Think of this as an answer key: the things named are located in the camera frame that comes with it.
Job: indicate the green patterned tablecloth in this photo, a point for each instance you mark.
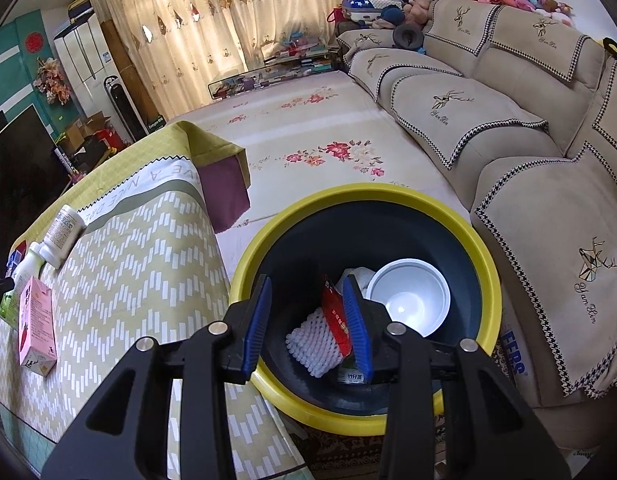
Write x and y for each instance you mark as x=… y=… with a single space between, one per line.
x=138 y=270

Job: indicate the white box blue print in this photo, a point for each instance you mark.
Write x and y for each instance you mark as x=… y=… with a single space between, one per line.
x=516 y=355

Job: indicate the white refrigerator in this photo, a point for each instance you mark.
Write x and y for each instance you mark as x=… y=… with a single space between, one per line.
x=83 y=55

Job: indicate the black flat television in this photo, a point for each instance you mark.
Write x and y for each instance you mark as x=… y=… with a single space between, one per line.
x=18 y=185

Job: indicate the beige patterned curtain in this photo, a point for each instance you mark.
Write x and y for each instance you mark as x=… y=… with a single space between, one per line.
x=213 y=20

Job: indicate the white and green bottle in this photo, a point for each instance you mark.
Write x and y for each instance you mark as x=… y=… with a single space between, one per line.
x=28 y=265

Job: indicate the pink drink carton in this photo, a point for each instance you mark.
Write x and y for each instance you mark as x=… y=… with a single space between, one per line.
x=36 y=325

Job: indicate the white labelled bottle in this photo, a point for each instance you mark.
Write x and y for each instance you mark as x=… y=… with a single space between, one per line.
x=66 y=230

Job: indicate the open cardboard box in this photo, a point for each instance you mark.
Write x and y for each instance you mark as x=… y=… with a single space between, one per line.
x=86 y=132

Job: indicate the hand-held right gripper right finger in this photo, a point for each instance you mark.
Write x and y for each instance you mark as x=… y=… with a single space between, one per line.
x=358 y=325

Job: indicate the white plastic bowl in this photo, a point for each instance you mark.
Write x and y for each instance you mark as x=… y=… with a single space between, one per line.
x=408 y=300

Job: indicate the yellow and black plush toy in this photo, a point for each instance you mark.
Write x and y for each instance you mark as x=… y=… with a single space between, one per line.
x=616 y=50

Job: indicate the row of books and toys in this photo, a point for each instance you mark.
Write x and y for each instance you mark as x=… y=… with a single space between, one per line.
x=288 y=65

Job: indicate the black neck pillow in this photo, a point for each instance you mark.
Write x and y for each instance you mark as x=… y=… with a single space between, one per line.
x=408 y=37

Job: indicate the white tower fan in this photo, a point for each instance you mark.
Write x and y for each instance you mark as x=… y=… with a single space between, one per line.
x=121 y=110

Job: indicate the yellow rimmed dark bin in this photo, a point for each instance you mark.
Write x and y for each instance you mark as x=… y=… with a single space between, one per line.
x=308 y=240

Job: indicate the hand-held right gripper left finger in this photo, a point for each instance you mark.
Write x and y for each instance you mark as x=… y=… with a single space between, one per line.
x=256 y=320

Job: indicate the white foam net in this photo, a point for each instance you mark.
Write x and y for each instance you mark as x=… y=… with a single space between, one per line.
x=313 y=345

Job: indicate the pink plush bear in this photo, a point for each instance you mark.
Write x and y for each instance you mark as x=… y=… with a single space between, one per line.
x=417 y=10

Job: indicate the brown patterned rug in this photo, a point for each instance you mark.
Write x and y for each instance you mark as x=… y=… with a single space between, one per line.
x=338 y=455

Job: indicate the brown wooden board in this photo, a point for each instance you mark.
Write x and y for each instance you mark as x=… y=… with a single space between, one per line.
x=133 y=75

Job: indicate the red snack packet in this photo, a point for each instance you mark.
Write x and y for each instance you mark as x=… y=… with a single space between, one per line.
x=333 y=310

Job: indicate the red round wall decoration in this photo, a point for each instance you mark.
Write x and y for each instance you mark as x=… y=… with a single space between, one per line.
x=34 y=42

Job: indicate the artificial flower bunch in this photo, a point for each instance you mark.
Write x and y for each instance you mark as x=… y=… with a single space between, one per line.
x=51 y=80

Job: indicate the beige sofa with deer covers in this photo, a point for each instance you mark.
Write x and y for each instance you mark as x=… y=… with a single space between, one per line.
x=513 y=125

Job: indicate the floral floor mat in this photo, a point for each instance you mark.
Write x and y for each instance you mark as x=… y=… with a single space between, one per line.
x=313 y=120

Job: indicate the blue cap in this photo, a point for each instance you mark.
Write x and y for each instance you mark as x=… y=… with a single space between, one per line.
x=392 y=15

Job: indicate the striped star bag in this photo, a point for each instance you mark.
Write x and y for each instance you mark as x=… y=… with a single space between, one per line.
x=361 y=10

